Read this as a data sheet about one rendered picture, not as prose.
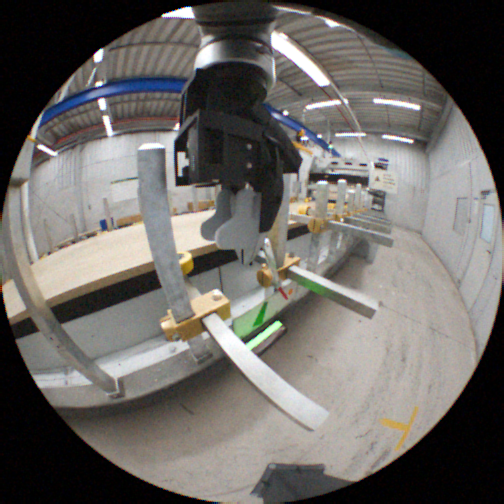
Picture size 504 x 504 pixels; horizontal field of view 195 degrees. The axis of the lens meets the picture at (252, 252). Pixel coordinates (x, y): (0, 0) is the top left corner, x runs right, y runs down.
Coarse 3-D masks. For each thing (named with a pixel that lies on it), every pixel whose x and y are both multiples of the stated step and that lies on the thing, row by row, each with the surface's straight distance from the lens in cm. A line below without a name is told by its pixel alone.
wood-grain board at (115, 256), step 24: (192, 216) 103; (312, 216) 103; (96, 240) 102; (120, 240) 78; (144, 240) 65; (192, 240) 52; (48, 264) 106; (72, 264) 73; (96, 264) 58; (120, 264) 48; (144, 264) 43; (48, 288) 65; (72, 288) 50; (96, 288) 47; (24, 312) 71
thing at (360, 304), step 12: (288, 276) 41; (300, 276) 38; (312, 276) 38; (312, 288) 38; (324, 288) 36; (336, 288) 37; (336, 300) 37; (348, 300) 36; (360, 300) 36; (372, 300) 38; (360, 312) 37; (372, 312) 36
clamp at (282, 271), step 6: (288, 258) 43; (294, 258) 44; (264, 264) 39; (288, 264) 40; (294, 264) 42; (264, 270) 37; (282, 270) 38; (258, 276) 38; (264, 276) 36; (270, 276) 36; (282, 276) 39; (258, 282) 39; (264, 282) 37; (270, 282) 36; (282, 282) 41
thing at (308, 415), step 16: (192, 288) 36; (208, 320) 28; (224, 336) 25; (224, 352) 25; (240, 352) 24; (240, 368) 23; (256, 368) 22; (256, 384) 22; (272, 384) 22; (288, 384) 22; (272, 400) 22; (288, 400) 22; (304, 400) 22; (288, 416) 23; (304, 416) 22; (320, 416) 22
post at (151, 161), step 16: (144, 144) 21; (144, 160) 20; (160, 160) 20; (144, 176) 20; (160, 176) 20; (144, 192) 19; (160, 192) 20; (144, 208) 19; (160, 208) 20; (144, 224) 20; (160, 224) 20; (160, 240) 20; (160, 256) 21; (176, 256) 21; (160, 272) 22; (176, 272) 22; (176, 288) 24; (176, 304) 25; (176, 320) 27; (208, 352) 39
